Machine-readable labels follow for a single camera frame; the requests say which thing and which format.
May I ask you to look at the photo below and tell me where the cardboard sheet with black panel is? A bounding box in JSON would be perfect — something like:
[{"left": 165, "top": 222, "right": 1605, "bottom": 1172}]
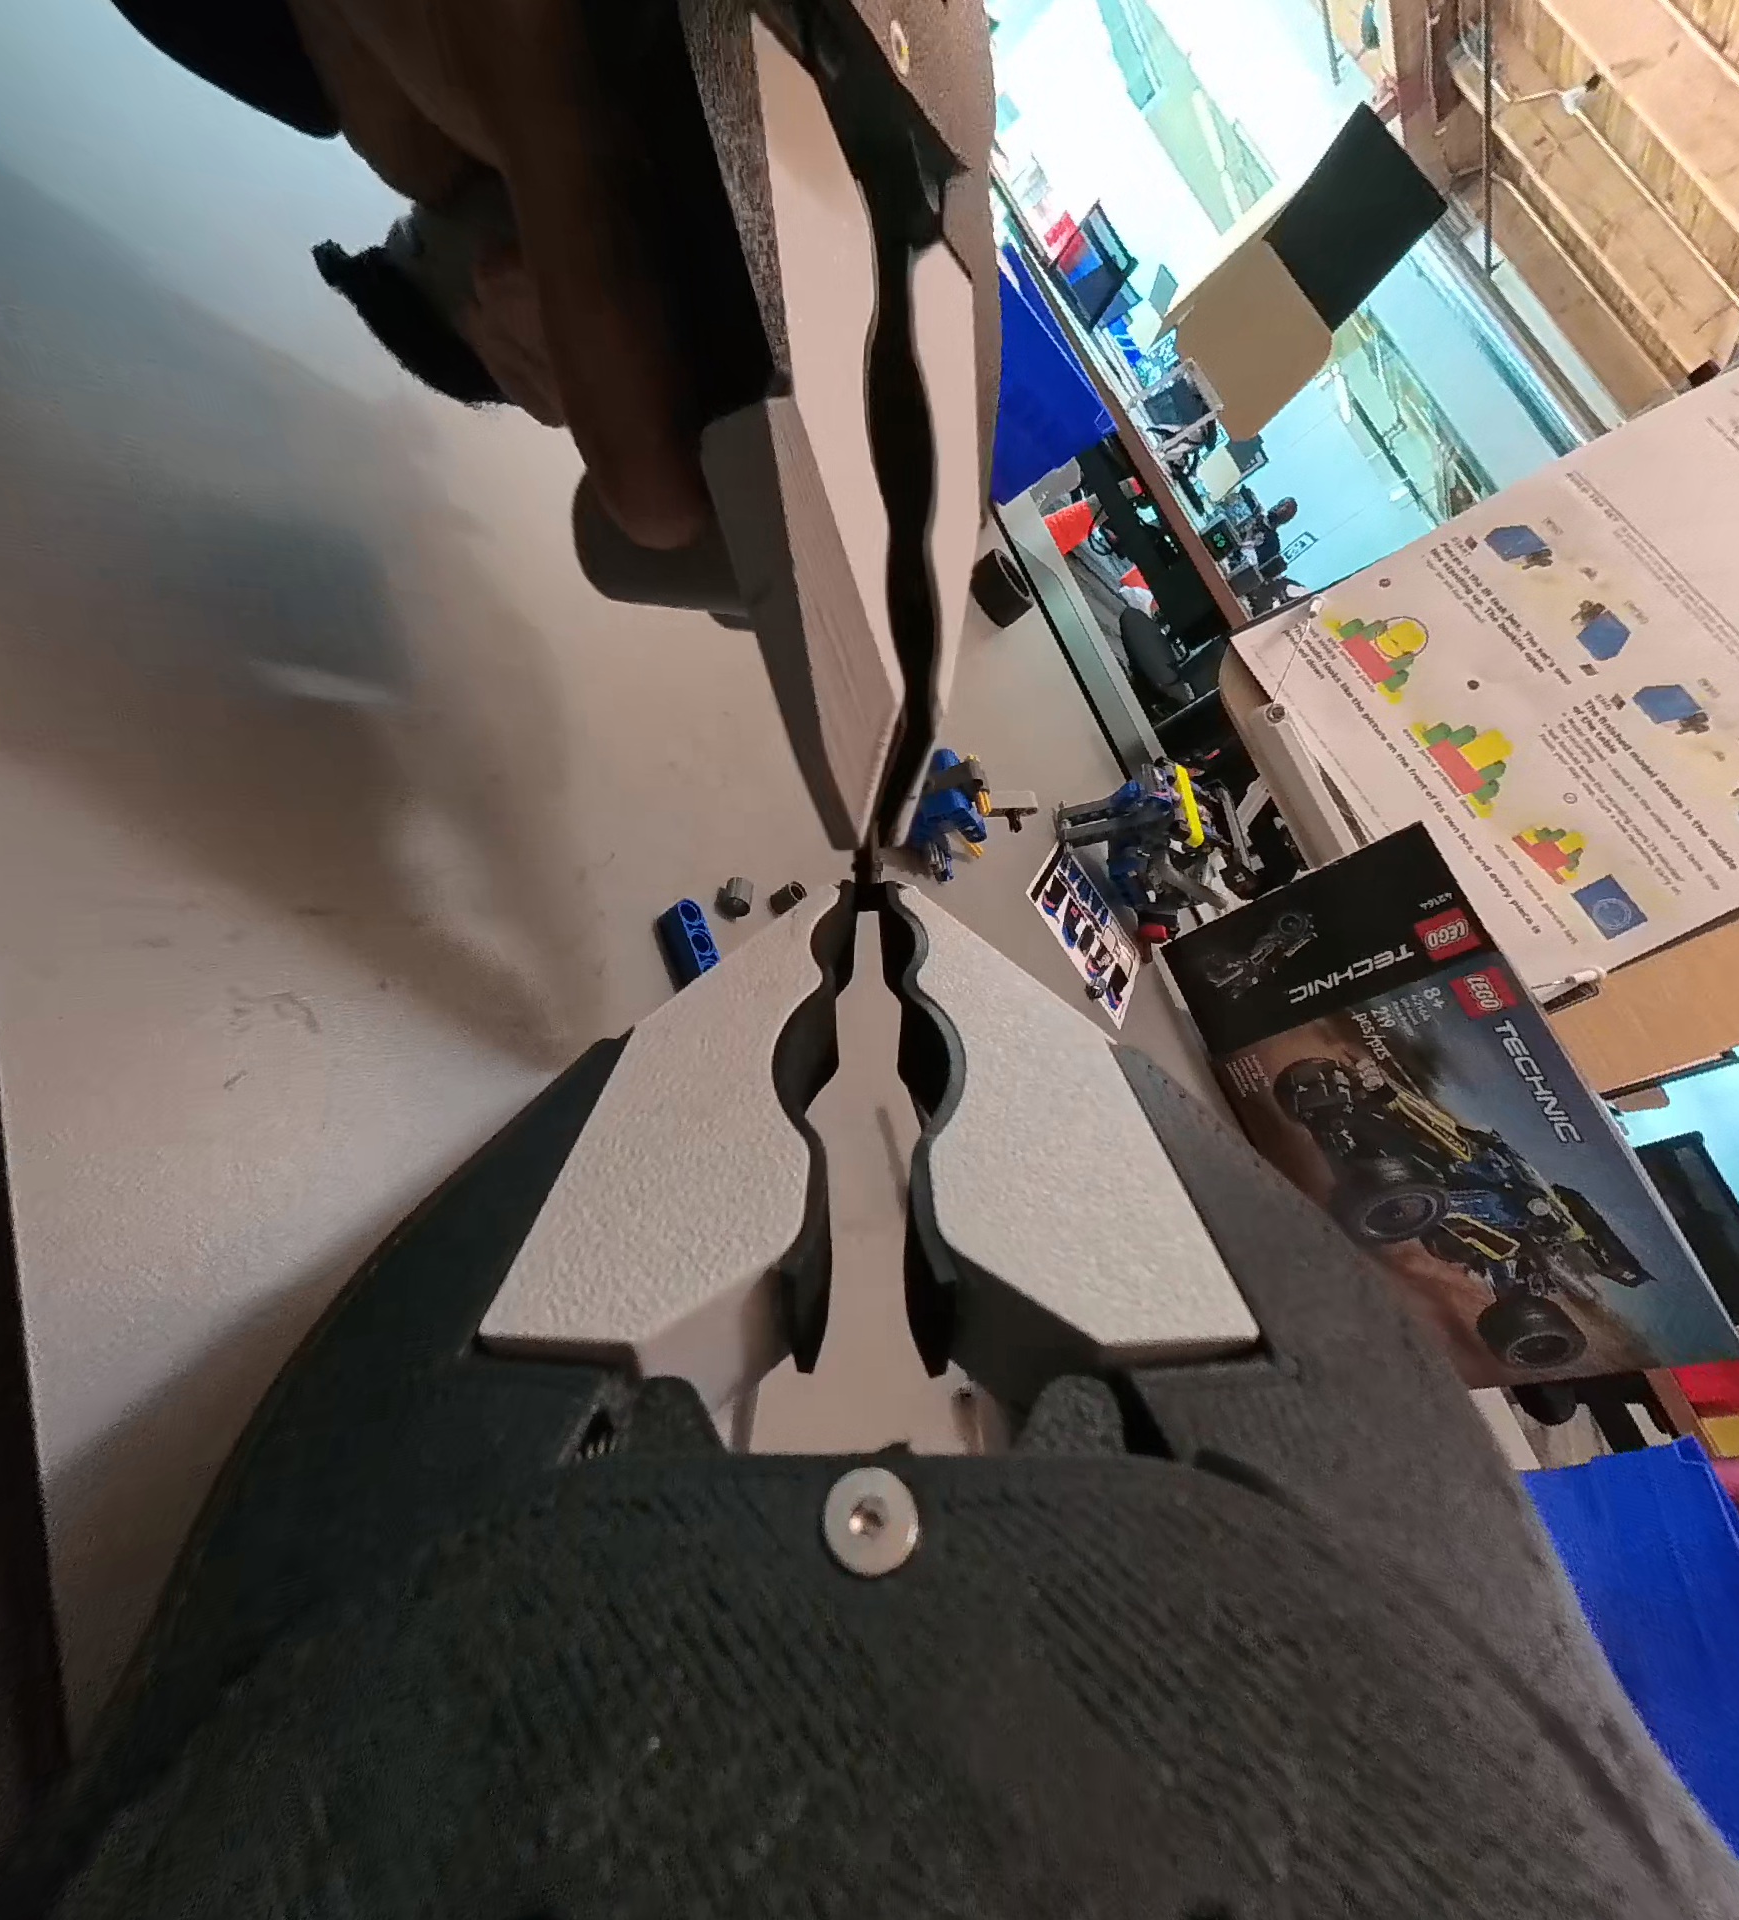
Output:
[{"left": 1160, "top": 104, "right": 1449, "bottom": 439}]

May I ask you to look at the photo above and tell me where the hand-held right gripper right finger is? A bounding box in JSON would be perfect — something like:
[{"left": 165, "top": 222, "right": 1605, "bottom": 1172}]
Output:
[{"left": 875, "top": 882, "right": 1264, "bottom": 1454}]

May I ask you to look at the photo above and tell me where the blue grey lego assembly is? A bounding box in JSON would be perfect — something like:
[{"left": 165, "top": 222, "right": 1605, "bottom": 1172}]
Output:
[{"left": 1055, "top": 757, "right": 1309, "bottom": 944}]

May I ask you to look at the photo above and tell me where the printed instruction sheet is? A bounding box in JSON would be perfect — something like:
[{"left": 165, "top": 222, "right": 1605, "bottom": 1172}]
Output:
[{"left": 1229, "top": 321, "right": 1739, "bottom": 985}]

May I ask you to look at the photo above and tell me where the person's left hand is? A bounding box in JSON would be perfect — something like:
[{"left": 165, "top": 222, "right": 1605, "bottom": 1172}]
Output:
[{"left": 284, "top": 0, "right": 733, "bottom": 557}]

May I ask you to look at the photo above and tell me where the small blue lego assembly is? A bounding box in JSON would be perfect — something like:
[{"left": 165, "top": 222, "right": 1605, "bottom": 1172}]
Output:
[{"left": 911, "top": 747, "right": 1040, "bottom": 882}]

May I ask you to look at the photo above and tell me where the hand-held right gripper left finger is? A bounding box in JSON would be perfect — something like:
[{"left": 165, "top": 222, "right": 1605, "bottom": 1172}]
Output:
[{"left": 479, "top": 882, "right": 866, "bottom": 1450}]

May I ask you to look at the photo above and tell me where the lego sticker sheet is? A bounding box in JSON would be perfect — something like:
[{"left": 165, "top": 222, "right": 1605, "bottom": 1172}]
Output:
[{"left": 1025, "top": 846, "right": 1150, "bottom": 1030}]

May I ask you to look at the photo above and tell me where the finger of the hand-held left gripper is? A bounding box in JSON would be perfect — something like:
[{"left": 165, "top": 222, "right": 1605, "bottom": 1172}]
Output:
[
  {"left": 870, "top": 149, "right": 1001, "bottom": 844},
  {"left": 696, "top": 11, "right": 913, "bottom": 854}
]

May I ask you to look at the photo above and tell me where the person's left forearm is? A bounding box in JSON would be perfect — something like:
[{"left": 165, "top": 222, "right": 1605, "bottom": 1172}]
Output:
[{"left": 111, "top": 0, "right": 350, "bottom": 140}]

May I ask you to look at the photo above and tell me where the black office chair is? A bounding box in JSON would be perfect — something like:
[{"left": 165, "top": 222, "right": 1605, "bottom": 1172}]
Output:
[{"left": 1115, "top": 600, "right": 1204, "bottom": 710}]

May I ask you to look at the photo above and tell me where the blue plastic storage bin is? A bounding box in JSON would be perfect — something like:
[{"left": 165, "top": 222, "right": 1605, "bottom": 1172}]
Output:
[
  {"left": 1520, "top": 1435, "right": 1739, "bottom": 1920},
  {"left": 989, "top": 246, "right": 1115, "bottom": 506}
]

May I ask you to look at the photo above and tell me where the lego set box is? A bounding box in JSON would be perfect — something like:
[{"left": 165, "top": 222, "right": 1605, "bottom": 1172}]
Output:
[{"left": 1160, "top": 820, "right": 1739, "bottom": 1390}]

